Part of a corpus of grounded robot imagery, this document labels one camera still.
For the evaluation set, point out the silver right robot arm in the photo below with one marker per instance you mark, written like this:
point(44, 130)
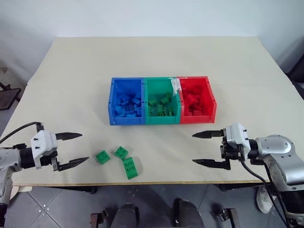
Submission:
point(280, 154)

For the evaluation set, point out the white shoe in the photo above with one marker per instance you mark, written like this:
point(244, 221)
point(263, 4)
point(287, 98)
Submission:
point(264, 199)

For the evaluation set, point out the square green building block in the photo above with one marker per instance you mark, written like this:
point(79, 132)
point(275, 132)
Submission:
point(102, 157)

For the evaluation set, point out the green plastic bin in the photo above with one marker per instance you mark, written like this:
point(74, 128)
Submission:
point(161, 120)

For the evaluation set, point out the white crumpled label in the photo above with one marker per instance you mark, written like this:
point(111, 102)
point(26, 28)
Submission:
point(175, 86)

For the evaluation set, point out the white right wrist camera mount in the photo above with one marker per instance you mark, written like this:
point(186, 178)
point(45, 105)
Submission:
point(236, 136)

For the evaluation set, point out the blue building block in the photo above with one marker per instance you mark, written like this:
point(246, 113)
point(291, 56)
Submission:
point(119, 112)
point(137, 101)
point(131, 116)
point(139, 111)
point(122, 99)

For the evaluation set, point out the blue plastic bin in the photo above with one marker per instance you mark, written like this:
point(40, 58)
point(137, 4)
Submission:
point(127, 121)

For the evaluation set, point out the rusty metal bracket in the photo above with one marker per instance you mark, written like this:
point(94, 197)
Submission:
point(228, 217)
point(98, 218)

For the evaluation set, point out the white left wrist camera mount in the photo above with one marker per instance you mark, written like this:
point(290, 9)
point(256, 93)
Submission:
point(44, 140)

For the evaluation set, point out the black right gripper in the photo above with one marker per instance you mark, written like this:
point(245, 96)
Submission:
point(231, 152)

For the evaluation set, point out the red plastic bin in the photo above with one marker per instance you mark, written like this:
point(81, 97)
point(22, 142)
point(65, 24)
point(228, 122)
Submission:
point(197, 120)

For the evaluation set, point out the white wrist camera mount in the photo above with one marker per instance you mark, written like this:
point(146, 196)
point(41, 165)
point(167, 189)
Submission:
point(236, 136)
point(44, 140)

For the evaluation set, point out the dark rounded shape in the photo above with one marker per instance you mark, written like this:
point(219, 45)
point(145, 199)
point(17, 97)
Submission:
point(124, 216)
point(188, 213)

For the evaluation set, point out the black metal stand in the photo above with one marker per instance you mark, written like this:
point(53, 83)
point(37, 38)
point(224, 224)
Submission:
point(8, 96)

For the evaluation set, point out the small green building block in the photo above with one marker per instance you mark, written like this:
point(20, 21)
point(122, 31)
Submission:
point(121, 152)

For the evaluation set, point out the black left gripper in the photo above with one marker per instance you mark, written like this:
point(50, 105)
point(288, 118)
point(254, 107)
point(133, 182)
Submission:
point(47, 160)

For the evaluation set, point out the long curved green block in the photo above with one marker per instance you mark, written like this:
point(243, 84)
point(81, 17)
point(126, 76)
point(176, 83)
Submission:
point(130, 168)

